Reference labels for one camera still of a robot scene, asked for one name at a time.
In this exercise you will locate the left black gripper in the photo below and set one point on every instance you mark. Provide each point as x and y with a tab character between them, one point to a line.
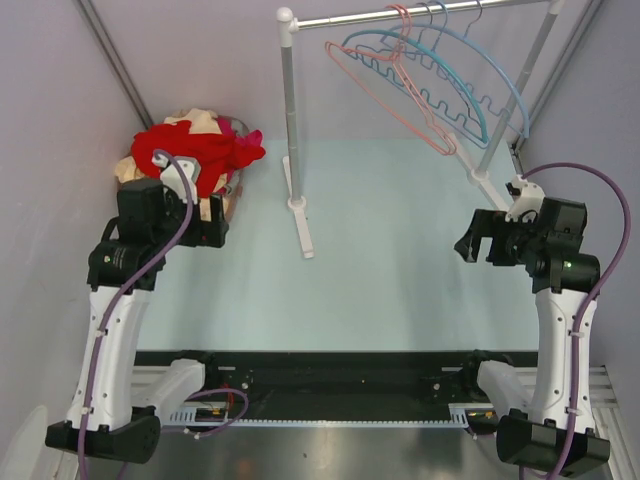
207	232

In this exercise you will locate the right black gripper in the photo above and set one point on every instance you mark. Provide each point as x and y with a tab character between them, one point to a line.
488	223

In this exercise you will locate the red t shirt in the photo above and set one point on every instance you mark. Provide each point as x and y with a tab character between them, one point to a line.
217	154

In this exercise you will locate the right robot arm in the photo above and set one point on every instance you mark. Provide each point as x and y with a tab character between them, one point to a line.
550	429

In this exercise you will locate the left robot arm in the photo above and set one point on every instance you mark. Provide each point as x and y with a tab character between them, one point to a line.
106	420

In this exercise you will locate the dark blue wavy hanger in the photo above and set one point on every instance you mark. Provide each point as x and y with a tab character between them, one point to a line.
368	43

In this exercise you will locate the light blue plastic hanger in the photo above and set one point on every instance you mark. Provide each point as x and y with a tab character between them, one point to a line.
471	122

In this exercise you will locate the teal plastic hanger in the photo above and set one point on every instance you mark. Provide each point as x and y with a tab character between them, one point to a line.
394	55

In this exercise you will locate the brown laundry basket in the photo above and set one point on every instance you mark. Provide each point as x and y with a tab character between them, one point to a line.
233	188

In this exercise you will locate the magenta pink garment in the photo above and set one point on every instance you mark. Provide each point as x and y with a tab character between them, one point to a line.
247	137

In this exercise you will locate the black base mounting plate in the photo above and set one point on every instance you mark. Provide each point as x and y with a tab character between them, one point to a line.
346	386

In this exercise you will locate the silver white clothes rack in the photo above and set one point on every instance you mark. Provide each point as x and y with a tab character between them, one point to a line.
474	159

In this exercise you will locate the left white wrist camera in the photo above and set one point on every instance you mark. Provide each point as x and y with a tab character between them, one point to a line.
178	174

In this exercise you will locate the white slotted cable duct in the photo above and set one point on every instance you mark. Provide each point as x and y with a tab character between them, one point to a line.
457	417

